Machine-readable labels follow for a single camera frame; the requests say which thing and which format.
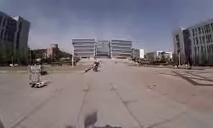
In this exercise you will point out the wide pale striped building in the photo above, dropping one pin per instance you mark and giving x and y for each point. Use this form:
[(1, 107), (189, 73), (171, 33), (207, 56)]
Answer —
[(100, 48)]

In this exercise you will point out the small pale building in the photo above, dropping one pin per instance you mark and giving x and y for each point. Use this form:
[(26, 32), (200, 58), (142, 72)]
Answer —
[(137, 53)]

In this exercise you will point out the lamp pole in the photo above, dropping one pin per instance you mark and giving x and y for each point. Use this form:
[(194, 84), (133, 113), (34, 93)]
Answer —
[(72, 60)]

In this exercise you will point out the grey paved plaza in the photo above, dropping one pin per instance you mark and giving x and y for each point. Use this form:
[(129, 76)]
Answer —
[(127, 93)]

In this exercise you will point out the low white building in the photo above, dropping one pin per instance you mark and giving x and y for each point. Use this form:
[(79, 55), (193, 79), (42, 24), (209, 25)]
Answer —
[(159, 55)]

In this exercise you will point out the low brown building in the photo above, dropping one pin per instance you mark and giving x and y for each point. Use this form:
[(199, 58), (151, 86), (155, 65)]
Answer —
[(44, 52)]

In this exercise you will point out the dry grass strip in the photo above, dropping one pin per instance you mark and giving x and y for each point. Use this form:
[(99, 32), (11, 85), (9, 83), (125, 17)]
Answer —
[(14, 68)]

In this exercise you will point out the row of trees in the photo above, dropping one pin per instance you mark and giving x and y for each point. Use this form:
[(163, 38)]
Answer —
[(10, 56)]

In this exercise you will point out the tall pale building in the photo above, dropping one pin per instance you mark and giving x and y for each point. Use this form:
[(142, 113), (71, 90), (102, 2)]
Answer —
[(200, 43)]

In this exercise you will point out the long dark glazed building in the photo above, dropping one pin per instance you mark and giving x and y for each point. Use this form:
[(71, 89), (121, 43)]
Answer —
[(7, 33)]

